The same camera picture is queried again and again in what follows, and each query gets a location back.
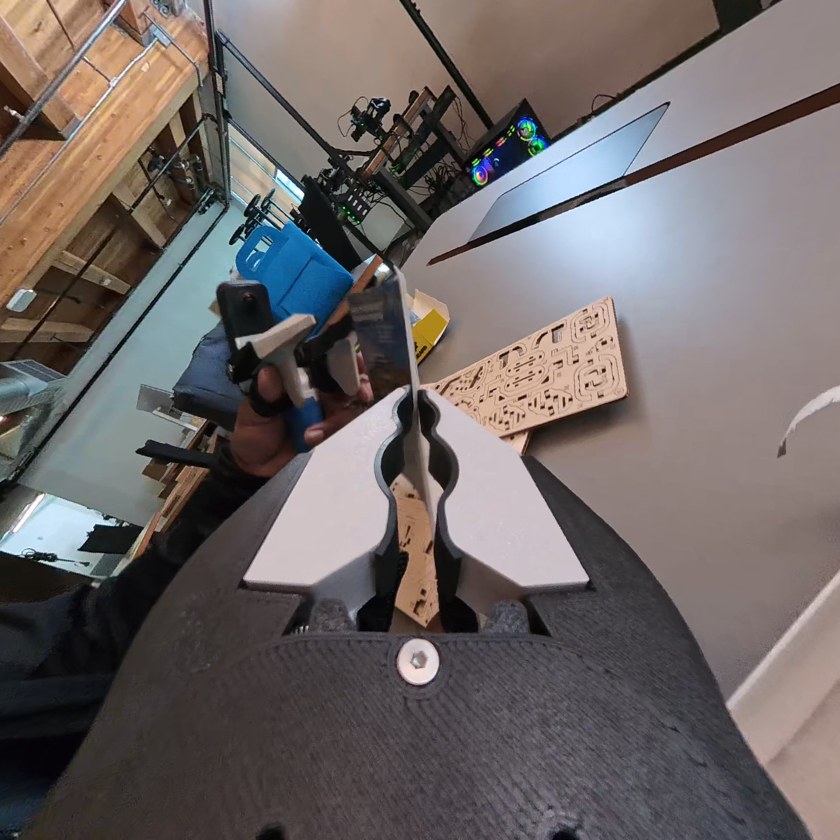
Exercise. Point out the person's left forearm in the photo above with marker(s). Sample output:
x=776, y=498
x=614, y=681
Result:
x=131, y=590

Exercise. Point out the small wooden puzzle sheet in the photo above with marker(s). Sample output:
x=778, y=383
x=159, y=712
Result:
x=499, y=374

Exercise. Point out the curled cardboard strip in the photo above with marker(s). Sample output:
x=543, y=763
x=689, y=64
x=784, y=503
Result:
x=795, y=420

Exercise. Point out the computer case with rgb fans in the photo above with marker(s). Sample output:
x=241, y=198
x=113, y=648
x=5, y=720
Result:
x=508, y=148

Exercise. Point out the silver monitor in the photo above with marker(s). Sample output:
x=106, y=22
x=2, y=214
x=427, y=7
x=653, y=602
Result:
x=157, y=397

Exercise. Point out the blue fabric chair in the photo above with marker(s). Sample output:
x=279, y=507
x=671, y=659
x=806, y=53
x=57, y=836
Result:
x=203, y=374

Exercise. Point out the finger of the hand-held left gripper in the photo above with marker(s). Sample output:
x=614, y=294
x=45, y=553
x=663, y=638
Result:
x=344, y=364
x=279, y=333

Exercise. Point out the brown wooden table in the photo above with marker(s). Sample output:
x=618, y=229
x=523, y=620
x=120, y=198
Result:
x=371, y=266

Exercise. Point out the blue felt bag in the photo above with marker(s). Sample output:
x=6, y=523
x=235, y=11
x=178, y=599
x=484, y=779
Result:
x=308, y=275

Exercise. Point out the black monitor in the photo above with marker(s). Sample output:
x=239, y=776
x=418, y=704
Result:
x=325, y=216

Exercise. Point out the low wooden table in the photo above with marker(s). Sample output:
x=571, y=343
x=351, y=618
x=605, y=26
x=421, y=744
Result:
x=184, y=485

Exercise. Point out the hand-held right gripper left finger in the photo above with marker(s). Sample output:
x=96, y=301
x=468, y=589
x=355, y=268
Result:
x=315, y=518

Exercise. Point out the silver air duct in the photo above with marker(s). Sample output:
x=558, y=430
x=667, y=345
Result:
x=23, y=401

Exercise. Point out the instruction booklet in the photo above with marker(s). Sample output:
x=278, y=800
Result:
x=384, y=348

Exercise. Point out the vent grille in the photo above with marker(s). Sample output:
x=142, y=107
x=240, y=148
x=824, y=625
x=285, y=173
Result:
x=33, y=371

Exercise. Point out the flat desk mat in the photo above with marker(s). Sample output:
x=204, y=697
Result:
x=571, y=177

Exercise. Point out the black metal workbench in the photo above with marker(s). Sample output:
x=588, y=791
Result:
x=426, y=131

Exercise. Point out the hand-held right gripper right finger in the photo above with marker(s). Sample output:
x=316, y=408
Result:
x=518, y=518

